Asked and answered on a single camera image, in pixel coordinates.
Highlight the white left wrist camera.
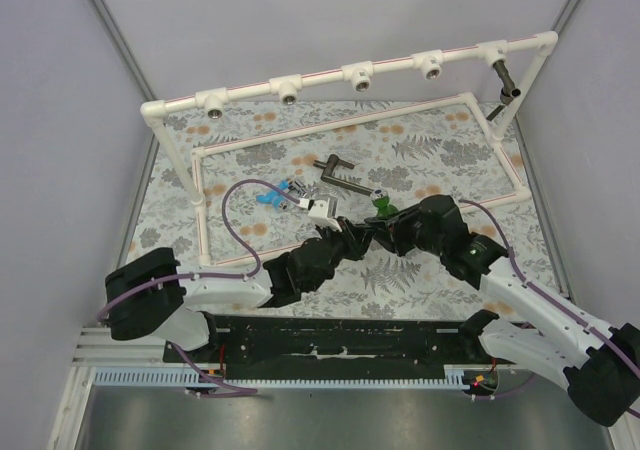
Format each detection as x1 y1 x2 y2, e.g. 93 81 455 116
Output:
301 197 342 232

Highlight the chrome metal faucet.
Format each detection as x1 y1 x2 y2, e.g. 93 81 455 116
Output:
289 179 314 209

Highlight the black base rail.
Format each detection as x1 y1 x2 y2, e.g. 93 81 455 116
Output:
187 315 493 379

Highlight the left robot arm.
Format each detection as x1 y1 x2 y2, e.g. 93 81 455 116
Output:
99 219 372 351

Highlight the blue plastic faucet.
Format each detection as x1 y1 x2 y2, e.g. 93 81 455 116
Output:
256 180 290 211

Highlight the dark bronze long faucet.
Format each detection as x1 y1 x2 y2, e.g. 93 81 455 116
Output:
313 154 373 196

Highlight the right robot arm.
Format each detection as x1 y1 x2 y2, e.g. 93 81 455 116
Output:
366 195 639 427

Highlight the dark bronze installed faucet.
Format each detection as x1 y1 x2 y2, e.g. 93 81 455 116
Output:
486 59 521 121

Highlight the floral patterned table mat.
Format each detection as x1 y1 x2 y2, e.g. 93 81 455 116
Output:
129 95 559 321

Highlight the white PVC pipe frame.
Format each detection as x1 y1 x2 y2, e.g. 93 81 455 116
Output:
140 31 558 266

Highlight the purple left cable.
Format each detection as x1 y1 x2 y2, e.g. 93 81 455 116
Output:
95 178 311 401

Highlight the green plastic faucet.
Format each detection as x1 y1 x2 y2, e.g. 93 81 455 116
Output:
370 188 399 218

